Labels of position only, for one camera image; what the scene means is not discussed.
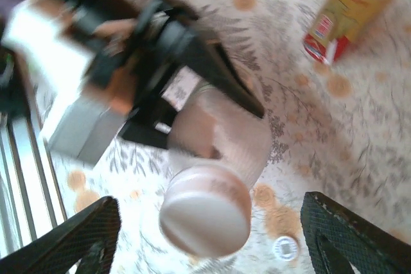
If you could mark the orange bottle with red label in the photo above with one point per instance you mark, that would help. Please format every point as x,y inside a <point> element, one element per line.
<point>350,14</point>

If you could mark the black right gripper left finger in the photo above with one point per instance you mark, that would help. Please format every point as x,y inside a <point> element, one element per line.
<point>64,242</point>

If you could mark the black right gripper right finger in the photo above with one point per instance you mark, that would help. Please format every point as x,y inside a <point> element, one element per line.
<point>346,238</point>

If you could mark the white printed bottle cap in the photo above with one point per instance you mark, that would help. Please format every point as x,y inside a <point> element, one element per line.
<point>285,248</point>

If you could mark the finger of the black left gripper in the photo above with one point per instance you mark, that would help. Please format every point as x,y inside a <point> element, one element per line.
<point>144,129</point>
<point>221,75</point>

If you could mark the plain white bottle cap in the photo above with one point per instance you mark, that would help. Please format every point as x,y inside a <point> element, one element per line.
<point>202,222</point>

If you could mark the clear bottle with green label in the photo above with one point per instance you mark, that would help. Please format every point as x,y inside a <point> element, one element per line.
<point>231,145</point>

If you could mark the aluminium front rail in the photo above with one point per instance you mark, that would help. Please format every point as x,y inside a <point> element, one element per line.
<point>25,174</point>

